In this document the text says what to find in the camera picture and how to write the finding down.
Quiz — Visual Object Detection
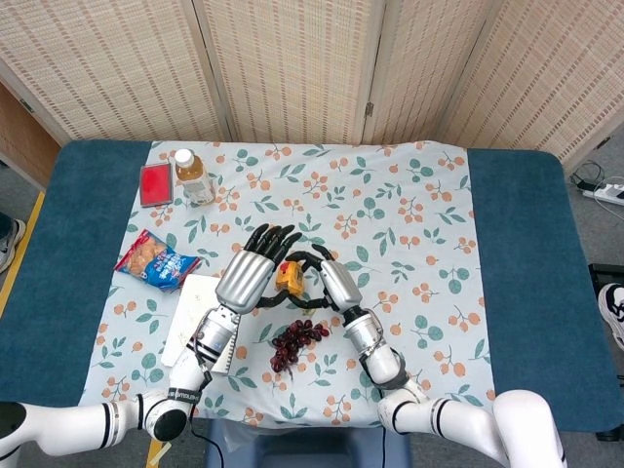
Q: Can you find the teal table cover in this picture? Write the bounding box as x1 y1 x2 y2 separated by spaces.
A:
0 138 599 434

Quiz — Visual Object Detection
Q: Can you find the white power strip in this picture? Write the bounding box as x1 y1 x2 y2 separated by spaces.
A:
579 180 624 206

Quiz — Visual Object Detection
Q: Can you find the black box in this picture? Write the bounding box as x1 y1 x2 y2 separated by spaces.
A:
588 262 624 293

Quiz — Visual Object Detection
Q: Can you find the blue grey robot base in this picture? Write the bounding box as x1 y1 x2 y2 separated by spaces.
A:
203 419 411 468

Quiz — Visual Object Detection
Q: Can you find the yellow tape measure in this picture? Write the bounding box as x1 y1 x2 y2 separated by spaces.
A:
274 260 318 318

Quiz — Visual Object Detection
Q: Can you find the white black sneaker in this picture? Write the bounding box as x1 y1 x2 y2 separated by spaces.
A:
597 282 624 352

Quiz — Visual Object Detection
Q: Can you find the white grey sneaker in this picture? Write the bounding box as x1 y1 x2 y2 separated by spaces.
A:
0 212 26 274

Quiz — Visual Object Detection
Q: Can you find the blue red snack bag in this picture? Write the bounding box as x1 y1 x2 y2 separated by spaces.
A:
113 228 202 293

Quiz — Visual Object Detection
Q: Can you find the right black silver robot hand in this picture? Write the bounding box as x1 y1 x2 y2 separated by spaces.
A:
284 243 365 316

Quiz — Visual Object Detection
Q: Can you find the red ink pad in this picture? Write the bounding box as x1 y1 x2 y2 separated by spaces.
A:
138 163 176 210

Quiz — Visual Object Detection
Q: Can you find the brown wooden cabinet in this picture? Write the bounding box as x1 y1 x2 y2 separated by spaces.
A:
0 80 62 194

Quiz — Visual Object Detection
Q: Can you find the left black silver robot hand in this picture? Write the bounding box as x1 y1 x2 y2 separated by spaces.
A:
214 222 304 316

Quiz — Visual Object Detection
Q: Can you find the thin dark floor cable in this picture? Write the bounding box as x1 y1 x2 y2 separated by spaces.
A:
567 159 605 191

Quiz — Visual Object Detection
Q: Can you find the dark red grape bunch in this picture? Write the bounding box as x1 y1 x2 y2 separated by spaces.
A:
269 319 332 379

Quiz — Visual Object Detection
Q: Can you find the white spiral notebook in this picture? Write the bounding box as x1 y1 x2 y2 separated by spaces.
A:
160 273 241 375

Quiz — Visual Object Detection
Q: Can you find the tea bottle with white cap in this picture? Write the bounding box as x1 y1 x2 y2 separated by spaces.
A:
174 148 216 206

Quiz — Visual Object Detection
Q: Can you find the floral print tablecloth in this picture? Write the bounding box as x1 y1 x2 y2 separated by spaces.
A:
77 139 498 430

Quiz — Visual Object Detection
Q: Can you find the woven bamboo screen panel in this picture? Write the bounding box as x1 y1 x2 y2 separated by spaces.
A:
436 0 624 170
0 0 235 145
192 0 389 146
363 0 503 146

